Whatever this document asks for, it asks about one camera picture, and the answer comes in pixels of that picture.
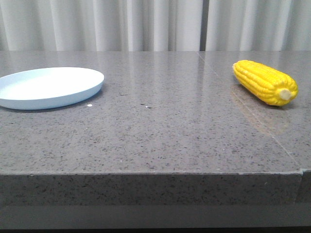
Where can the light blue round plate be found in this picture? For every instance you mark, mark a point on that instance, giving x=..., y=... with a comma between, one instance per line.
x=47, y=88

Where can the yellow corn cob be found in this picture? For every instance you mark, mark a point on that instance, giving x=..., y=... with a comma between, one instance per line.
x=268, y=84

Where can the white pleated curtain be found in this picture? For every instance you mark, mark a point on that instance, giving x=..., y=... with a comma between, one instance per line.
x=155, y=25

